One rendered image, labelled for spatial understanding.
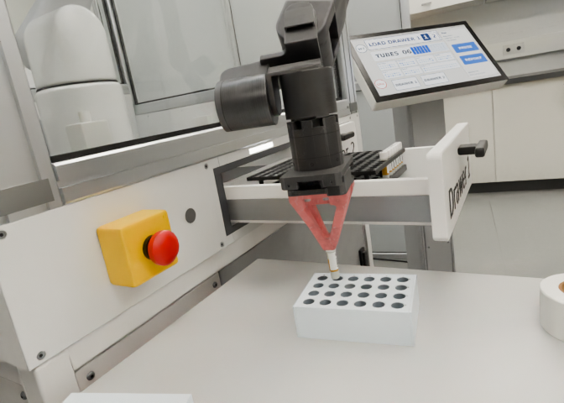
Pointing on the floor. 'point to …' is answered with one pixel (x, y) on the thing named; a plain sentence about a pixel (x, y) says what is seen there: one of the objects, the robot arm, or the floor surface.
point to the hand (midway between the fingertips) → (329, 241)
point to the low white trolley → (368, 384)
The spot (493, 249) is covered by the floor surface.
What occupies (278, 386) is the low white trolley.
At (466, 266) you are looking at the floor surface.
